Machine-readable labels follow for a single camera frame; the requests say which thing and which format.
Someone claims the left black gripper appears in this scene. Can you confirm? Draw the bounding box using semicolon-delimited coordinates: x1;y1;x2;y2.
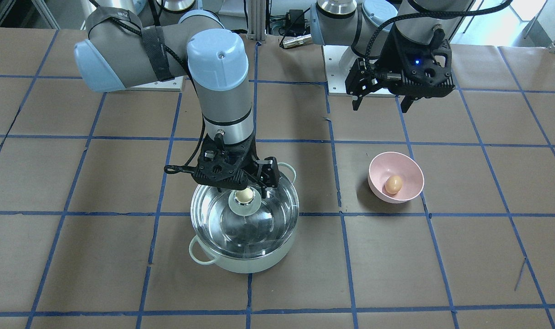
345;58;417;114

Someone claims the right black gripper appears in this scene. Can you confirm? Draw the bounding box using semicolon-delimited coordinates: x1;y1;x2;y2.
241;137;280;198

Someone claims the glass pot lid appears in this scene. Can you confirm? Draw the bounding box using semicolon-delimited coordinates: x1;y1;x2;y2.
191;173;299;260

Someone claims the brown egg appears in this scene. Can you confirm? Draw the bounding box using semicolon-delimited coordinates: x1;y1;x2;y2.
384;175;403;195

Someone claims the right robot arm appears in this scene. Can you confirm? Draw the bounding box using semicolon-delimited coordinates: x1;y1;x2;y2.
74;6;279;198

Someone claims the mint green electric pot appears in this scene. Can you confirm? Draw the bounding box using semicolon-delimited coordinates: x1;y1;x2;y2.
188;162;300;273

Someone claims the pink bowl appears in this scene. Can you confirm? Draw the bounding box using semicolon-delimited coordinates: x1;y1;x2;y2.
368;152;425;204

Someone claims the black power adapter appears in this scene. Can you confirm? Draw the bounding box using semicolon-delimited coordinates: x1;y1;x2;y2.
284;9;305;36

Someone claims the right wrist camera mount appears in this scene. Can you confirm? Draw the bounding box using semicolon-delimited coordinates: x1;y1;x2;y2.
163;133;254;190

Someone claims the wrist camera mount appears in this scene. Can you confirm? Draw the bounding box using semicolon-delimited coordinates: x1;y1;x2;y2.
163;133;254;190
378;27;455;98

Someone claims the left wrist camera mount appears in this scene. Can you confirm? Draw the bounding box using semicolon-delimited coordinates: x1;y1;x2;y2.
378;27;455;98

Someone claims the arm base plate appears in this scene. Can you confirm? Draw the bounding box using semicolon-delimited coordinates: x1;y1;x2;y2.
126;75;187;92
322;43;397;96

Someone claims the aluminium frame post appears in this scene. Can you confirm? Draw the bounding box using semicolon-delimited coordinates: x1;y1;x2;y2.
243;0;270;44

